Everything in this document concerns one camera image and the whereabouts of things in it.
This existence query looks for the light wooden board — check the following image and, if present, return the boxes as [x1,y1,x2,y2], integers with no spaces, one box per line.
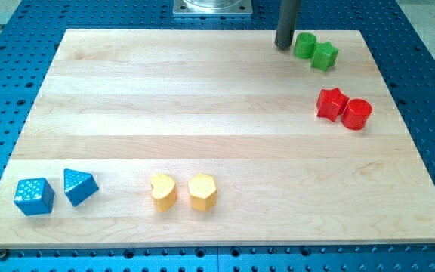
[0,29,435,249]

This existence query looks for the yellow hexagon block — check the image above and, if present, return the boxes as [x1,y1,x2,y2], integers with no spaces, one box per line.
[188,174,217,212]

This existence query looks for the yellow heart-shaped block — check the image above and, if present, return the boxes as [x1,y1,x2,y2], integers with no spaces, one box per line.
[150,174,177,212]

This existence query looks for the red star block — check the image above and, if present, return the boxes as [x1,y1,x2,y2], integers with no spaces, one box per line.
[316,88,350,122]

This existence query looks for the green cylinder block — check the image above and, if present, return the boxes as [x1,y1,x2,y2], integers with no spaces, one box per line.
[293,32,316,59]

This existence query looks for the green star block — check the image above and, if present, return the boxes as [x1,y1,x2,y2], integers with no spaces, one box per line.
[311,42,339,72]

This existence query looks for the red cylinder block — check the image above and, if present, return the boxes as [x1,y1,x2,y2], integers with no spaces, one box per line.
[341,99,372,130]

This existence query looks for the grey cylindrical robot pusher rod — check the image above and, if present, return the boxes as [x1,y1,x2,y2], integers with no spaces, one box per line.
[274,0,301,50]

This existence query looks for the blue triangular prism block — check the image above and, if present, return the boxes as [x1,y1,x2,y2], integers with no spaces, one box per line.
[63,168,99,207]

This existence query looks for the blue cube block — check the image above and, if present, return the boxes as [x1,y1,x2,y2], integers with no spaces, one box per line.
[14,178,55,216]

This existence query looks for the blue perforated metal table plate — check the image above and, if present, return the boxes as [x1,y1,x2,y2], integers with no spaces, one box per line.
[0,0,435,271]

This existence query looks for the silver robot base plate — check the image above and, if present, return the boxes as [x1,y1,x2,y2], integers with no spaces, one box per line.
[173,0,253,16]

